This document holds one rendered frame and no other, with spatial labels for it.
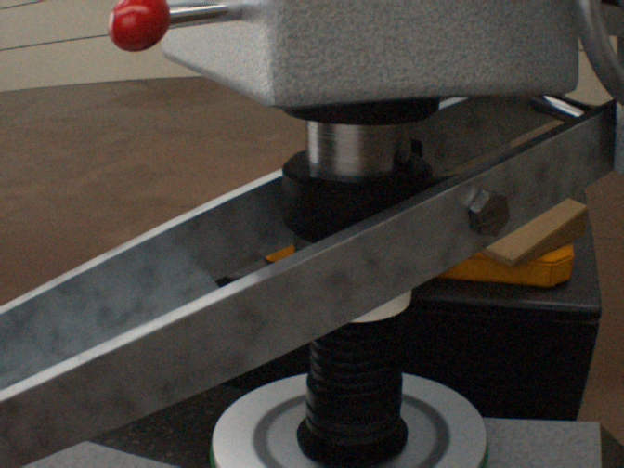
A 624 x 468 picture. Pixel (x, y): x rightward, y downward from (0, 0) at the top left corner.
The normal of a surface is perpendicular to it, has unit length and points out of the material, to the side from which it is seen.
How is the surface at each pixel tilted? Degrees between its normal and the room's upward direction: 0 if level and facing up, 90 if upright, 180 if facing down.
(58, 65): 90
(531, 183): 90
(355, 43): 90
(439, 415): 0
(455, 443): 0
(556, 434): 0
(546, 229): 11
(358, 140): 90
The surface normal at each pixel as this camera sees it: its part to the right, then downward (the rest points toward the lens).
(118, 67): -0.22, 0.36
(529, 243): -0.17, -0.87
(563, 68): 0.41, 0.33
